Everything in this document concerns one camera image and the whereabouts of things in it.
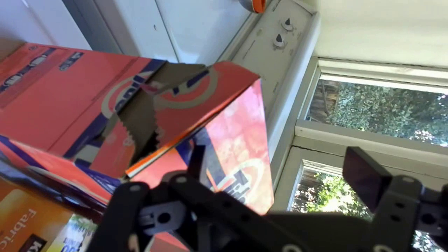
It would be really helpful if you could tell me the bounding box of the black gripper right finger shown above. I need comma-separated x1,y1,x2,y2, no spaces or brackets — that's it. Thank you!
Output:
343,146,448,252

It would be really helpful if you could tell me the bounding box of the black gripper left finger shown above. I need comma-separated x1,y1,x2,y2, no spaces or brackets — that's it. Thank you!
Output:
88,144,281,252

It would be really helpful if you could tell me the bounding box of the orange Tide detergent box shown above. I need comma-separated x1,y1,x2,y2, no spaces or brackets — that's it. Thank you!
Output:
0,41,277,252

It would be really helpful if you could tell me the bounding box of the yellow fabric softener box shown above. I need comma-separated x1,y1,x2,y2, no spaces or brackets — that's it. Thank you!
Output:
0,178,102,252

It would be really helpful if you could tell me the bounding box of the large white washer dial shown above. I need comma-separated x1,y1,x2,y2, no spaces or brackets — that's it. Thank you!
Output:
270,32,287,49

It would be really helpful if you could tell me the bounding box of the orange-rimmed metal cup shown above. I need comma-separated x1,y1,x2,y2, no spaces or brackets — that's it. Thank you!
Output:
237,0,269,15

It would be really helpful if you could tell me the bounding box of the cream wooden window frame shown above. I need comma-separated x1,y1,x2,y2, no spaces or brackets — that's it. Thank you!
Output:
272,55,448,252

